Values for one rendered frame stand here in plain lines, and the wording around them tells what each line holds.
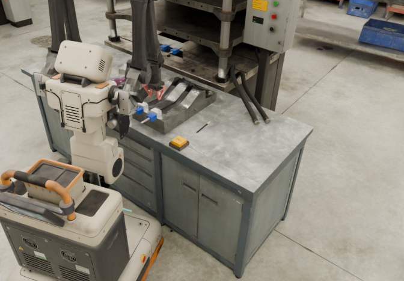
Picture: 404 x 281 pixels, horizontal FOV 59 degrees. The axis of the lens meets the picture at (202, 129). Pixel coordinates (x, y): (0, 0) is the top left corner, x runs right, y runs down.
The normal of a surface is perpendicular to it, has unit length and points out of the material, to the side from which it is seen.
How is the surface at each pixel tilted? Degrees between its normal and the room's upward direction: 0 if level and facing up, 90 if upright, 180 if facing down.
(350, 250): 0
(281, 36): 90
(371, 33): 92
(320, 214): 0
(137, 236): 0
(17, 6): 90
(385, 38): 93
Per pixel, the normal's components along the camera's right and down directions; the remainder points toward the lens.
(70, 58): -0.21, -0.15
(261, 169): 0.04, -0.82
